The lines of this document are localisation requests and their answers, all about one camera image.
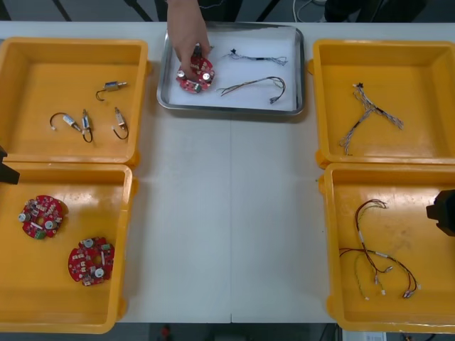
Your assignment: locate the person's forearm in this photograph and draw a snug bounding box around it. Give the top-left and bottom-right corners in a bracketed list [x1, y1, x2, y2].
[166, 0, 203, 16]

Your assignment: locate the blue-white twisted wire harness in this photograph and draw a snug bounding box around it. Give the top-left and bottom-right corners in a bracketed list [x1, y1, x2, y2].
[220, 48, 289, 67]
[338, 82, 405, 157]

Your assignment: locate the blue label metal solenoid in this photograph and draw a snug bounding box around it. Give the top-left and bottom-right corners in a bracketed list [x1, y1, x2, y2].
[80, 109, 95, 144]
[95, 80, 129, 103]

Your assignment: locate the person's hand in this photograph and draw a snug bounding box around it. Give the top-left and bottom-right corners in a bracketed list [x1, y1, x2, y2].
[167, 13, 212, 77]

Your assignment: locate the steel tray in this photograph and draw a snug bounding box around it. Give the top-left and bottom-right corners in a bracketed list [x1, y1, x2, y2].
[156, 21, 306, 117]

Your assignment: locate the metal solenoid with black cable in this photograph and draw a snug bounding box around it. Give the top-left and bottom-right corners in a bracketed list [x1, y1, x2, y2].
[112, 106, 130, 140]

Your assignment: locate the white cable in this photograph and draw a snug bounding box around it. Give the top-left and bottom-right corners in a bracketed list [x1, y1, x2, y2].
[291, 0, 316, 23]

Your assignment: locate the green-yellow wire harness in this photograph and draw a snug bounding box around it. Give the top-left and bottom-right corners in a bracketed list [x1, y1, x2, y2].
[354, 251, 387, 302]

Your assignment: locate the red-black wire harness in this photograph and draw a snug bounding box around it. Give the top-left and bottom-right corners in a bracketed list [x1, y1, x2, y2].
[354, 199, 394, 287]
[338, 247, 423, 299]

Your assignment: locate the white label metal solenoid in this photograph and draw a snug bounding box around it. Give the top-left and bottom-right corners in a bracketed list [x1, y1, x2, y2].
[49, 112, 82, 131]

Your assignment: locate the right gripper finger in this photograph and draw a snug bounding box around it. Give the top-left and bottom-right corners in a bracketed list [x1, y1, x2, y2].
[425, 189, 455, 222]
[435, 220, 455, 236]

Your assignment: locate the round red circuit board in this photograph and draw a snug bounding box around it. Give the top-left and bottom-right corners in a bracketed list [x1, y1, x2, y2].
[176, 53, 217, 96]
[18, 194, 68, 241]
[67, 237, 116, 287]

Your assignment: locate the black stand leg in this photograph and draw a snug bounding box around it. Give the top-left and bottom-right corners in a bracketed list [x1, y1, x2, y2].
[123, 0, 154, 21]
[255, 0, 282, 21]

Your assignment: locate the yellow-orange plastic bin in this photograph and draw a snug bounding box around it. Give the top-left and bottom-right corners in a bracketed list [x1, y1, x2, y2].
[0, 161, 139, 335]
[318, 162, 455, 333]
[307, 38, 455, 168]
[0, 37, 152, 168]

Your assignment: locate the multicolour loose wire harness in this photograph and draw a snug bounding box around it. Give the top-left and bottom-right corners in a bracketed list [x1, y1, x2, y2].
[215, 76, 287, 105]

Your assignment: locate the white sheet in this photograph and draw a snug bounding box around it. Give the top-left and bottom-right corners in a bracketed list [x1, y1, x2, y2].
[168, 28, 300, 109]

